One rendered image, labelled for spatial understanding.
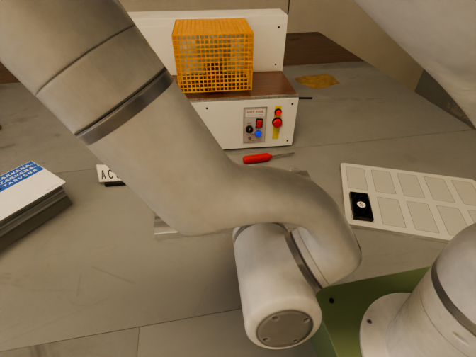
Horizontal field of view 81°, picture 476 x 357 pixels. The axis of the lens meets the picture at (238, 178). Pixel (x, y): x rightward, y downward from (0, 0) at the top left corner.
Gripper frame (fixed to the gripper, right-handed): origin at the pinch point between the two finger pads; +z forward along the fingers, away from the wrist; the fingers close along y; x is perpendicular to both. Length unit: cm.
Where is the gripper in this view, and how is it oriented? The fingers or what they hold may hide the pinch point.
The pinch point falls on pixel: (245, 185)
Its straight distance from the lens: 57.0
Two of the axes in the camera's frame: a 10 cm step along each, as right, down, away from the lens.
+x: 9.9, -0.7, 0.8
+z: -1.1, -4.6, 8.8
